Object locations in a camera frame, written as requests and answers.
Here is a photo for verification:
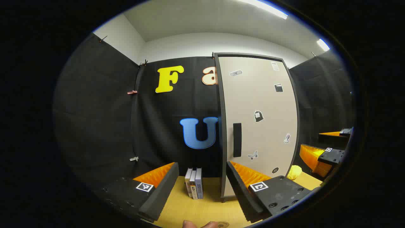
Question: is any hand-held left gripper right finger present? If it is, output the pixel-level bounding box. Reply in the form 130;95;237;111
226;161;320;223

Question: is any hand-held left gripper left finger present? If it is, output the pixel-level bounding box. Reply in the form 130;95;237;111
94;162;180;223

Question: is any dark grey cabinet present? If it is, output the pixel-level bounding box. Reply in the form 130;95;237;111
214;52;301;203

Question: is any white spine book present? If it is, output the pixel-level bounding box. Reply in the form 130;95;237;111
184;168;193;199

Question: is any grey spine book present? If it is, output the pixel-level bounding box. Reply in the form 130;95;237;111
189;169;198;200

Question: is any yellow lumpy ball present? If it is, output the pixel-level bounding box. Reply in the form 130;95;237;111
286;165;303;181

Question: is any small ceiling light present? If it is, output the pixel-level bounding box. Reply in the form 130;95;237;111
316;38;330;52

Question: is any black backdrop cloth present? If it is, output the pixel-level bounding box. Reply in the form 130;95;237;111
53;33;355;190

